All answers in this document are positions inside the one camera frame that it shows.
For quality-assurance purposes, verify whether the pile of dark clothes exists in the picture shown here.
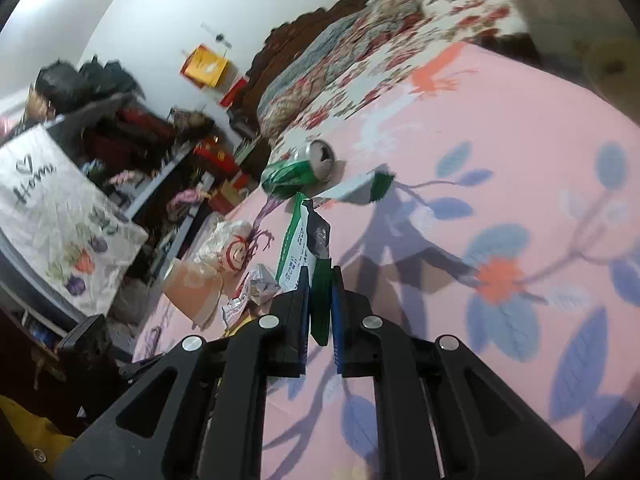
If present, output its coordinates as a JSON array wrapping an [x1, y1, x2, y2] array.
[[34, 57, 147, 117]]

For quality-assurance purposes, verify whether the carved dark wooden headboard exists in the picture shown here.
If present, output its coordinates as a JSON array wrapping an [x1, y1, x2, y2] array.
[[227, 0, 372, 181]]

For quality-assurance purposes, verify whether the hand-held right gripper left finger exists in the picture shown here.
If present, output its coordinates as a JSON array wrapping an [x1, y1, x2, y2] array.
[[52, 265, 311, 480]]

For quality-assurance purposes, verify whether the brown handbag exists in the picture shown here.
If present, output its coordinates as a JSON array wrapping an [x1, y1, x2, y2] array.
[[174, 108, 216, 137]]

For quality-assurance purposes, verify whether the white floral bed sheet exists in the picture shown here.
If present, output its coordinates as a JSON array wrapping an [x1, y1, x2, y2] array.
[[270, 0, 530, 161]]

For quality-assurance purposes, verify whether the clear plastic bag red print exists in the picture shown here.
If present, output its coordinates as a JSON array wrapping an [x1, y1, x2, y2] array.
[[192, 220, 254, 277]]

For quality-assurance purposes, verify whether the green white snack wrapper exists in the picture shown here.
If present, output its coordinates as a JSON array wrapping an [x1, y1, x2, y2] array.
[[275, 192, 334, 347]]

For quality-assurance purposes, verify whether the pink printed blanket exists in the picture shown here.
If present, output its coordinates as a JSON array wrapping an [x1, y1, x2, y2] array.
[[132, 42, 640, 480]]

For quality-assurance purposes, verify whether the green drink can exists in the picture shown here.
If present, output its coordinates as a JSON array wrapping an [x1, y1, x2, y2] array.
[[260, 140, 336, 199]]

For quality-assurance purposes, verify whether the silver wrapper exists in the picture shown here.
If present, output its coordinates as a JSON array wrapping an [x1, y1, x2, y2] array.
[[247, 264, 282, 306]]

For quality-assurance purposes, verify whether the red gift box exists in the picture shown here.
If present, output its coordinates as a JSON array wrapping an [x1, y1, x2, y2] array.
[[194, 140, 239, 174]]

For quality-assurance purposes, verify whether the white printed cloth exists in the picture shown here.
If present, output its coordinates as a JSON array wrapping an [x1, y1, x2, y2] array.
[[0, 122, 150, 318]]

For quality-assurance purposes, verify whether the translucent orange plastic cup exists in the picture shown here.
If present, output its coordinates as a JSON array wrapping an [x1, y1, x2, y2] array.
[[162, 257, 227, 331]]

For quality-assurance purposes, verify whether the green white packet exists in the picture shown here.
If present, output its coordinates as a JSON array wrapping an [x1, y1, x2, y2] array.
[[320, 170, 396, 206]]

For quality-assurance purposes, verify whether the yellow red wall calendar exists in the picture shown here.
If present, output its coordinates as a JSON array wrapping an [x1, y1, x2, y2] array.
[[180, 45, 251, 110]]

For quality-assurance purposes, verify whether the hanging wall ornament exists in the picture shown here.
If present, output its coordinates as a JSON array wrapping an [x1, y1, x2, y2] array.
[[200, 22, 234, 50]]

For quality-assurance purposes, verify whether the yellow garment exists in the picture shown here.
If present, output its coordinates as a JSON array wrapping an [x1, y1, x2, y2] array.
[[0, 395, 77, 477]]

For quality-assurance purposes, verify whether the white red wrapper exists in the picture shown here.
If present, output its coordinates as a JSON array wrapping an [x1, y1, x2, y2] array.
[[220, 294, 252, 332]]

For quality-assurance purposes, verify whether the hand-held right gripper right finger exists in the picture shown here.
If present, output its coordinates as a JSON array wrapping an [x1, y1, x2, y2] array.
[[331, 265, 586, 480]]

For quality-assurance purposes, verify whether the floral patchwork quilt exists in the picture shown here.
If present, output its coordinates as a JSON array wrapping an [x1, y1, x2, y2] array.
[[257, 0, 426, 137]]

